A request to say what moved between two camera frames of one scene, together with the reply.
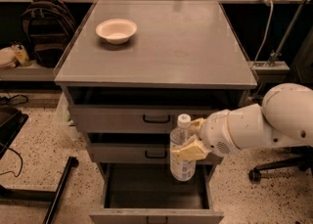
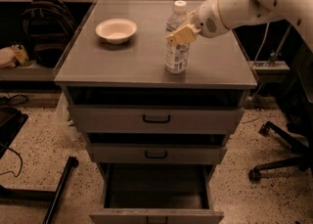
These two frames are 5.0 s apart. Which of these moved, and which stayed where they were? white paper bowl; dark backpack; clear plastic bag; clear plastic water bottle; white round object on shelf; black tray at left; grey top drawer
Moved: clear plastic water bottle
Stayed: grey top drawer; clear plastic bag; dark backpack; white round object on shelf; white paper bowl; black tray at left
